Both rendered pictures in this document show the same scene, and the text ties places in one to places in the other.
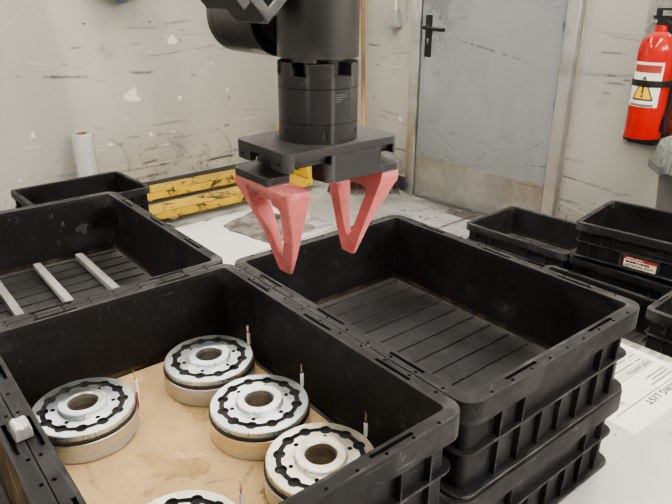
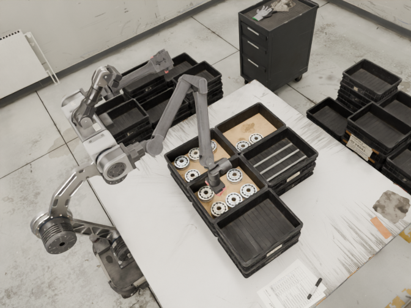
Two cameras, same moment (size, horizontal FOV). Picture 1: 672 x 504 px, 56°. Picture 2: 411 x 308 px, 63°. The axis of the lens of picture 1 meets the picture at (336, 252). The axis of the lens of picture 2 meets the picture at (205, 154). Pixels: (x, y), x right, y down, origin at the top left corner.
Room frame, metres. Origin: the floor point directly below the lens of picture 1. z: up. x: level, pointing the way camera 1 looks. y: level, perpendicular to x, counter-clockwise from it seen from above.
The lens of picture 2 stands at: (0.68, -0.93, 2.64)
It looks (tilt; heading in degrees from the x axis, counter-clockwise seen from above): 52 degrees down; 104
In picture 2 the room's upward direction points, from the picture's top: 10 degrees counter-clockwise
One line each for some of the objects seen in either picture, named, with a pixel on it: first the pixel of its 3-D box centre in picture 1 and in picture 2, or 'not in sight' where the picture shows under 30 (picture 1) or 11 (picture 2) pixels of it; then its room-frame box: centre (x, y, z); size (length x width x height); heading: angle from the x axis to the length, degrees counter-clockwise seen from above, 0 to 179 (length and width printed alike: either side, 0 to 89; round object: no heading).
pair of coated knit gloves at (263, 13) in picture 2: not in sight; (262, 12); (0.69, 2.12, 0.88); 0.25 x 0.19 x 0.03; 41
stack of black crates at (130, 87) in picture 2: not in sight; (145, 91); (-0.48, 1.58, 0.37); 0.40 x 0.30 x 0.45; 41
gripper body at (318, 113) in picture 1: (318, 110); (214, 179); (0.46, 0.01, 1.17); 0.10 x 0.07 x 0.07; 130
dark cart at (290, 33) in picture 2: not in sight; (274, 49); (0.83, 2.14, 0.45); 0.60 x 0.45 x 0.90; 41
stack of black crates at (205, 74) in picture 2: not in sight; (199, 93); (0.08, 1.55, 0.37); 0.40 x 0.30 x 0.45; 41
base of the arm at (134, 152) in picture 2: not in sight; (134, 152); (0.11, -0.03, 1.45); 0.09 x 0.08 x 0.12; 131
